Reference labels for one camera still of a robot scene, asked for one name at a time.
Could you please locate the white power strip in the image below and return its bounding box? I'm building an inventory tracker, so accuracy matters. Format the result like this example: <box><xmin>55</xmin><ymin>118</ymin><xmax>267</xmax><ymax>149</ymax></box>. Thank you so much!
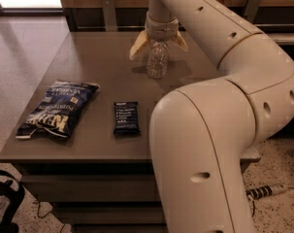
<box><xmin>246</xmin><ymin>184</ymin><xmax>288</xmax><ymax>200</ymax></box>

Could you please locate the horizontal metal rail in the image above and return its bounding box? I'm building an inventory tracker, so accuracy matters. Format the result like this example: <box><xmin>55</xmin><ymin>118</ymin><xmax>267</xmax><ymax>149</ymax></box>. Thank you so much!
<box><xmin>77</xmin><ymin>23</ymin><xmax>294</xmax><ymax>31</ymax></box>

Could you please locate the right metal rail bracket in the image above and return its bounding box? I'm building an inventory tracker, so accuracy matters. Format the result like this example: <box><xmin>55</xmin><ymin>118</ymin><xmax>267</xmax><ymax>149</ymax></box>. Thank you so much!
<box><xmin>243</xmin><ymin>0</ymin><xmax>262</xmax><ymax>22</ymax></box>

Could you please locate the blue potato chips bag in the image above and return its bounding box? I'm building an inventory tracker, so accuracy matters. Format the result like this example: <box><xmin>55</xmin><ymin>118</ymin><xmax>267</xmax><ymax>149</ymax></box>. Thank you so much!
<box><xmin>16</xmin><ymin>80</ymin><xmax>99</xmax><ymax>140</ymax></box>

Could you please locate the thin black floor cable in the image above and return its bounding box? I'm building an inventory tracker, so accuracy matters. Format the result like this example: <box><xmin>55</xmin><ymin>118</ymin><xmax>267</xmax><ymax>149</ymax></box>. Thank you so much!
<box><xmin>32</xmin><ymin>200</ymin><xmax>53</xmax><ymax>219</ymax></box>

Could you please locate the dark blue snack bar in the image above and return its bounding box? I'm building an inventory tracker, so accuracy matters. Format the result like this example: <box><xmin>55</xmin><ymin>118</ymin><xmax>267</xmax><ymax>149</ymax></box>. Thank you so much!
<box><xmin>114</xmin><ymin>102</ymin><xmax>140</xmax><ymax>135</ymax></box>

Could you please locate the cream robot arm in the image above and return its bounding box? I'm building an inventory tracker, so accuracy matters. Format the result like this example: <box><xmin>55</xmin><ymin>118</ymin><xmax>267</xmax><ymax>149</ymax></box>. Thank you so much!
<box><xmin>130</xmin><ymin>0</ymin><xmax>294</xmax><ymax>233</ymax></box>

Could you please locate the clear plastic water bottle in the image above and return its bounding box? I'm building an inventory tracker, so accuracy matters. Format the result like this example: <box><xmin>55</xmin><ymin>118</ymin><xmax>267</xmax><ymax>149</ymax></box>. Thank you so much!
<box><xmin>147</xmin><ymin>42</ymin><xmax>169</xmax><ymax>79</ymax></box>

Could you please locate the metal rail bracket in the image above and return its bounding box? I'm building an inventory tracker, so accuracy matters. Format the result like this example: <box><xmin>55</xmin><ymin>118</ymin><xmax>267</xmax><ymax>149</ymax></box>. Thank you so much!
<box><xmin>101</xmin><ymin>0</ymin><xmax>117</xmax><ymax>32</ymax></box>
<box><xmin>243</xmin><ymin>0</ymin><xmax>262</xmax><ymax>22</ymax></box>

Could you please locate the black bag with straps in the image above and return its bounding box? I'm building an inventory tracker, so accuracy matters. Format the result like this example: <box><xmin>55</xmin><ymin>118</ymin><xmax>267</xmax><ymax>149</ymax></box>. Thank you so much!
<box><xmin>0</xmin><ymin>170</ymin><xmax>25</xmax><ymax>233</ymax></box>

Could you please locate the grey drawer cabinet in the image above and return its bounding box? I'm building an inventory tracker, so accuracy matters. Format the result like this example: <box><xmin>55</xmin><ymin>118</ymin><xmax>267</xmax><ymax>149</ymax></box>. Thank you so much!
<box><xmin>0</xmin><ymin>31</ymin><xmax>261</xmax><ymax>233</ymax></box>

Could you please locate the left metal rail bracket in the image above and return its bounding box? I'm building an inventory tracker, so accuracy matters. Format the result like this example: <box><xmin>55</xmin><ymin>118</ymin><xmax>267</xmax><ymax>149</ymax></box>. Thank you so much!
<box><xmin>101</xmin><ymin>0</ymin><xmax>117</xmax><ymax>32</ymax></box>

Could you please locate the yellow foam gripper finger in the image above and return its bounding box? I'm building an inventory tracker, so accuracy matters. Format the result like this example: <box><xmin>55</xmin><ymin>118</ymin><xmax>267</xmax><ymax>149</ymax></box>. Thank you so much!
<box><xmin>129</xmin><ymin>30</ymin><xmax>150</xmax><ymax>60</ymax></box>
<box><xmin>171</xmin><ymin>31</ymin><xmax>188</xmax><ymax>52</ymax></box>

